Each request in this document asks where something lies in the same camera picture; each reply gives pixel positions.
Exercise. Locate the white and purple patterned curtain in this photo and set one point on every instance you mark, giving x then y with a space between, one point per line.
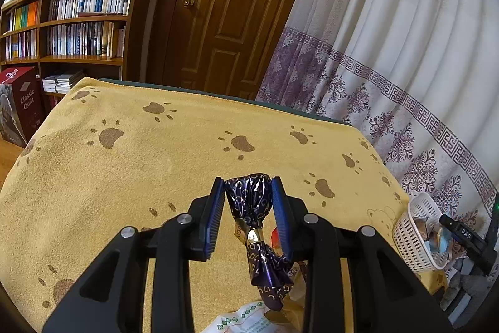
390 24

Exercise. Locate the wooden bookshelf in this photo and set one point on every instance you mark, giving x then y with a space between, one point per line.
140 24

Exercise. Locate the yellow paw-print blanket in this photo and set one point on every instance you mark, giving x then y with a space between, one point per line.
117 181

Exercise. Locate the brown wooden door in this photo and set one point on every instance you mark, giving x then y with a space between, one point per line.
234 5

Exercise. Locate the white printed packet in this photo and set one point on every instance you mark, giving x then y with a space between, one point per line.
241 323

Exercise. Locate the purple foil-wrapped candy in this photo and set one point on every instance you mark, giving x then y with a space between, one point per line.
247 196

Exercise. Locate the grey cloth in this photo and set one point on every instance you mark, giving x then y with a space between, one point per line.
464 282

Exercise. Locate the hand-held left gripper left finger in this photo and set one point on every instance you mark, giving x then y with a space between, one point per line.
213 216

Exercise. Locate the dark red box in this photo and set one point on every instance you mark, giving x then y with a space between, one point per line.
19 103

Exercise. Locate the white plastic basket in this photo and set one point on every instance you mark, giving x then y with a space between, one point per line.
409 243

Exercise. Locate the brass door knob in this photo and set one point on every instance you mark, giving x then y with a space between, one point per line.
188 1

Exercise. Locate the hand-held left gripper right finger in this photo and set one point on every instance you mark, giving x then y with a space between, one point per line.
280 216

